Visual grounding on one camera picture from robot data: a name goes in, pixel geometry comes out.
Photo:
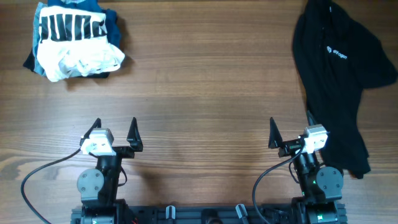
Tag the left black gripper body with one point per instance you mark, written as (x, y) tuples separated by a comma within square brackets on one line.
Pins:
[(121, 152)]

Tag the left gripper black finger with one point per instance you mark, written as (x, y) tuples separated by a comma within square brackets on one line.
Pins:
[(96, 124), (134, 138)]

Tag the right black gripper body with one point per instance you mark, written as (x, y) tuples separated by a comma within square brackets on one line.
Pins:
[(290, 148)]

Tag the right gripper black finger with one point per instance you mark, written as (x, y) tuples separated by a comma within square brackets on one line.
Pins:
[(275, 139), (310, 118)]

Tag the black t-shirt with white logo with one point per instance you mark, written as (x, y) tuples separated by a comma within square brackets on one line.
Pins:
[(337, 58)]

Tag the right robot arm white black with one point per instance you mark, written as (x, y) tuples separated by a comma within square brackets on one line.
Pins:
[(321, 185)]

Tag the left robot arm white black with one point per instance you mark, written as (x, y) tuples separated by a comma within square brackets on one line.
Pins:
[(98, 186)]

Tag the dark blue garment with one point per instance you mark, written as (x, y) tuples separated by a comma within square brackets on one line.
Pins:
[(114, 35)]

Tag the light blue grey garment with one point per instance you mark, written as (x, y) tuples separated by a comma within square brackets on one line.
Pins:
[(35, 39)]

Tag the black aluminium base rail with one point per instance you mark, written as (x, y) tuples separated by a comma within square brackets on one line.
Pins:
[(208, 214)]

